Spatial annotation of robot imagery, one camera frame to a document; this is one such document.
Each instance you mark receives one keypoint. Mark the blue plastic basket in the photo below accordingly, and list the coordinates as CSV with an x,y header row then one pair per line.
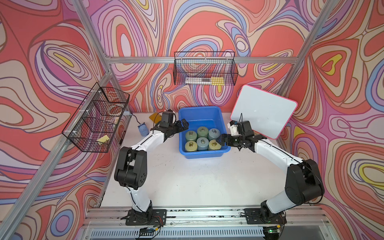
x,y
210,117

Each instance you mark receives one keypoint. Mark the blue-grey tea canister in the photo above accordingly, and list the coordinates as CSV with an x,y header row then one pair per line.
x,y
202,143

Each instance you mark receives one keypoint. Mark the green tea canister back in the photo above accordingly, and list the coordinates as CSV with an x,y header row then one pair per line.
x,y
202,132

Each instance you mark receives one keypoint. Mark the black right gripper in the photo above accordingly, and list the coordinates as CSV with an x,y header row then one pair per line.
x,y
228,137

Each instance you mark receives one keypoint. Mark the yellow-green tea canister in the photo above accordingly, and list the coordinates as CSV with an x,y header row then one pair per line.
x,y
214,145
191,146

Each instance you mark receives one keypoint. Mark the green tea canister left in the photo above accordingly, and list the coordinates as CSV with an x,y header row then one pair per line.
x,y
191,136

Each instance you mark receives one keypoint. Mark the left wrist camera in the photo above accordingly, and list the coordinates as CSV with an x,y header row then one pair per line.
x,y
168,117

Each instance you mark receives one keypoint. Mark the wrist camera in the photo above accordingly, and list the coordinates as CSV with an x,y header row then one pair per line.
x,y
240,128
168,117

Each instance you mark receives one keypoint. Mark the yellow block in basket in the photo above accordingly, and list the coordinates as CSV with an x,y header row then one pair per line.
x,y
218,81

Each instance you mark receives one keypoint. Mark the black wire basket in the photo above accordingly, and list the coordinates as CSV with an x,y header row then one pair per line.
x,y
99,114
197,67

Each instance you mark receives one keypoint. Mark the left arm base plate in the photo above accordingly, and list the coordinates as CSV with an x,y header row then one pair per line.
x,y
156,217

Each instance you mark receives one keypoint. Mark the green circuit board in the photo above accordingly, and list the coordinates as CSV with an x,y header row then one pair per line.
x,y
148,231

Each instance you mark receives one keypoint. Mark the yellow sponge in basket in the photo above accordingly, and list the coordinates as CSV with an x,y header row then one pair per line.
x,y
103,140

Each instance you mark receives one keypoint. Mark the small blue mouse device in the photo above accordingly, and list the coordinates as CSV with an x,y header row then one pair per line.
x,y
143,129

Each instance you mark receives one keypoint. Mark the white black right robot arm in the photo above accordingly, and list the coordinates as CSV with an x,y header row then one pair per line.
x,y
303,178

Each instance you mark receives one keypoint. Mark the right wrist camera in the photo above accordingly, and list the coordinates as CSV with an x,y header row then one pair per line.
x,y
240,128

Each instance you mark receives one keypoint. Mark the black wire basket left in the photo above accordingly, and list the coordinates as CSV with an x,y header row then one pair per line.
x,y
99,114

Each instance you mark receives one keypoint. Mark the pink framed whiteboard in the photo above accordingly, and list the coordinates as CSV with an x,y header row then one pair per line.
x,y
267,113

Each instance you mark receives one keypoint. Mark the black wire basket back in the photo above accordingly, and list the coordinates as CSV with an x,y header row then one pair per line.
x,y
197,67

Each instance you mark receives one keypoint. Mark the light blue tea canister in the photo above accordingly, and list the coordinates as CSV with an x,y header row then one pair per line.
x,y
213,134

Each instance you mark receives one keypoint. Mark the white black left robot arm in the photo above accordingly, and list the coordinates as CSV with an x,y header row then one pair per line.
x,y
132,165

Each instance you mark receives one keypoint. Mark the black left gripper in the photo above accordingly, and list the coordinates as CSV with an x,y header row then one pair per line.
x,y
184,126

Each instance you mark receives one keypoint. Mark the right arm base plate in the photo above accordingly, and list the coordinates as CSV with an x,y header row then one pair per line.
x,y
259,216

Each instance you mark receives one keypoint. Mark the green tea canister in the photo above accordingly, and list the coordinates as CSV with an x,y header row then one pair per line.
x,y
191,136
202,132

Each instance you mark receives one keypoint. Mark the yellow sticky note pad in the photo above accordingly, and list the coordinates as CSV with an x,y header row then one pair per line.
x,y
155,117

